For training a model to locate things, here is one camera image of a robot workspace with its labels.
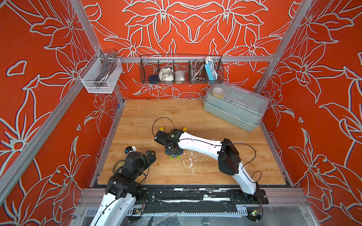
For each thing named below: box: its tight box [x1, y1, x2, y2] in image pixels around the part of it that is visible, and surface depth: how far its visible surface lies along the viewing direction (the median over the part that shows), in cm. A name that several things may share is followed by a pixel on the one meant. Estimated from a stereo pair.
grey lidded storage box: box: [203, 80, 270, 132], surface depth 96 cm
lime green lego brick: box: [169, 154, 181, 160], surface depth 89 cm
